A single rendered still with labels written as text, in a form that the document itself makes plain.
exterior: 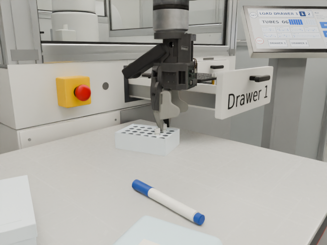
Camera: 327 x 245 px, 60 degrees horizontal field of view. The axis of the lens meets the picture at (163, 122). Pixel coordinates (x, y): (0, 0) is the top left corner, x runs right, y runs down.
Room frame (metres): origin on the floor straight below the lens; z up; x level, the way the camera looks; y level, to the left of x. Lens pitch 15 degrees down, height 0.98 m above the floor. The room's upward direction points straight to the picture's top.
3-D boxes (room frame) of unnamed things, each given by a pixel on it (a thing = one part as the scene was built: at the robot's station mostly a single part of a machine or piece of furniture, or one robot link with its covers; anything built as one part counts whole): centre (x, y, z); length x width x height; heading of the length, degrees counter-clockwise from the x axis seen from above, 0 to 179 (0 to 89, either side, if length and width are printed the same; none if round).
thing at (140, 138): (0.62, 0.04, 0.78); 0.12 x 0.08 x 0.04; 67
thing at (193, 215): (0.37, 0.00, 0.77); 0.14 x 0.02 x 0.02; 43
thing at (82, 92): (0.68, 0.20, 0.88); 0.04 x 0.03 x 0.04; 138
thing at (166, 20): (0.63, -0.02, 1.03); 0.08 x 0.08 x 0.05
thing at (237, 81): (0.75, -0.22, 0.87); 0.29 x 0.02 x 0.11; 138
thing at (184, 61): (0.63, -0.02, 0.95); 0.09 x 0.08 x 0.12; 67
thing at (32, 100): (1.32, 0.35, 0.87); 1.02 x 0.95 x 0.14; 138
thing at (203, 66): (1.20, -0.19, 0.87); 0.29 x 0.02 x 0.11; 138
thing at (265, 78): (0.73, -0.24, 0.91); 0.07 x 0.04 x 0.01; 138
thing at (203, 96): (0.89, -0.07, 0.86); 0.40 x 0.26 x 0.06; 48
